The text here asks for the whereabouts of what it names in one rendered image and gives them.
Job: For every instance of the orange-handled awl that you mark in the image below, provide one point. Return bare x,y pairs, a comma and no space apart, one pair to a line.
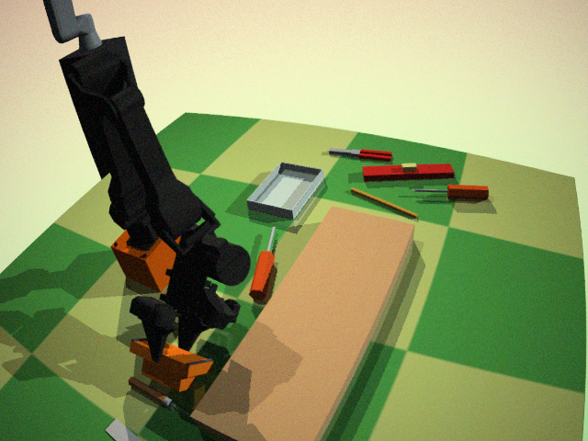
262,273
456,191

